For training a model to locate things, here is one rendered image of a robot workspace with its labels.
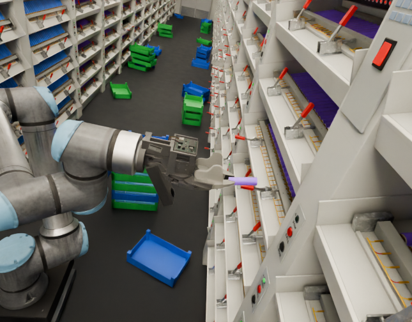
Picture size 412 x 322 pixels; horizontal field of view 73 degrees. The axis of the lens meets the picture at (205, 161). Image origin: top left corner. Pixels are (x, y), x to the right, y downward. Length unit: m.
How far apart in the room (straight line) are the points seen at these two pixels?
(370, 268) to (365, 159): 0.14
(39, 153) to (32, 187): 0.54
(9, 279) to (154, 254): 0.73
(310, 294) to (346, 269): 0.17
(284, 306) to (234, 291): 0.45
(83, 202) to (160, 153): 0.21
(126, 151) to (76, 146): 0.10
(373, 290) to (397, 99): 0.23
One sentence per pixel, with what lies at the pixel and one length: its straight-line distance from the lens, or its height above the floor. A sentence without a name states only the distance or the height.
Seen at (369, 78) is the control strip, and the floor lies 1.34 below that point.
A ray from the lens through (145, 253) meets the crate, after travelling 1.75.
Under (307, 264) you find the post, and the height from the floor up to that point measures 1.03.
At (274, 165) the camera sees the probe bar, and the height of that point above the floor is 0.97.
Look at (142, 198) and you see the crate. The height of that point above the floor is 0.11.
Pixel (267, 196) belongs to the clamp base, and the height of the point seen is 0.95.
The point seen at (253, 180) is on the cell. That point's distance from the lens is 0.63.
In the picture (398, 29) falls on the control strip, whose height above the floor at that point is 1.40.
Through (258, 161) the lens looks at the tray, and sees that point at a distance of 0.92.
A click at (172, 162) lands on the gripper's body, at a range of 0.57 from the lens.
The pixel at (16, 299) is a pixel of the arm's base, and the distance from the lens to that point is 1.47.
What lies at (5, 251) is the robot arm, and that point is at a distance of 1.35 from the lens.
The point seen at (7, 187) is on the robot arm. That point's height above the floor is 0.99.
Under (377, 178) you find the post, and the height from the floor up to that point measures 1.22.
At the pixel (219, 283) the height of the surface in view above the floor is 0.36.
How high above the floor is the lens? 1.41
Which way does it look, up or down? 34 degrees down
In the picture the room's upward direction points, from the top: 13 degrees clockwise
